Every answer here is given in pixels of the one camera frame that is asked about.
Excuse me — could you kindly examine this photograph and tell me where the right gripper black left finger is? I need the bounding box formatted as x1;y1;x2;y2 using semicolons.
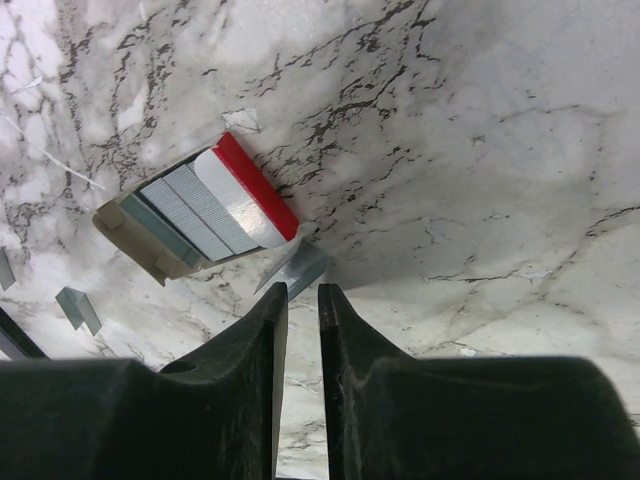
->
1;283;288;479

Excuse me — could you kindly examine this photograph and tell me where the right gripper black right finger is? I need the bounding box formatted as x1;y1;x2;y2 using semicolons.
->
318;284;639;479

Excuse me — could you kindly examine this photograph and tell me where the staple strip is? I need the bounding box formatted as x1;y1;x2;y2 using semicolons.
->
254;239;331;300
56;287;102;336
0;247;16;291

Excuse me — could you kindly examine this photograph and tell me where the black stapler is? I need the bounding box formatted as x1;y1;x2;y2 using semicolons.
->
0;308;48;360

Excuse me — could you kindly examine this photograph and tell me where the staple box tray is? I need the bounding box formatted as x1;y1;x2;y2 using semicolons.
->
92;131;300;285

